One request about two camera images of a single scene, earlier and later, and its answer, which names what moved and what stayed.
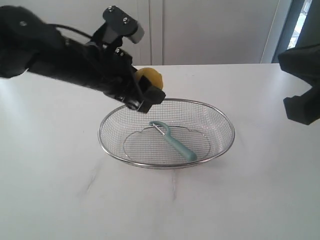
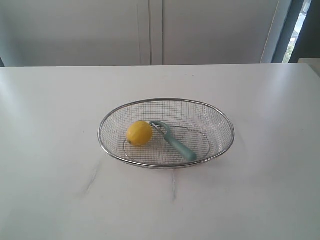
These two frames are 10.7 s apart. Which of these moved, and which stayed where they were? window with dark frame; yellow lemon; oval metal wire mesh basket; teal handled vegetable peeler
Moved: yellow lemon
Stayed: window with dark frame; oval metal wire mesh basket; teal handled vegetable peeler
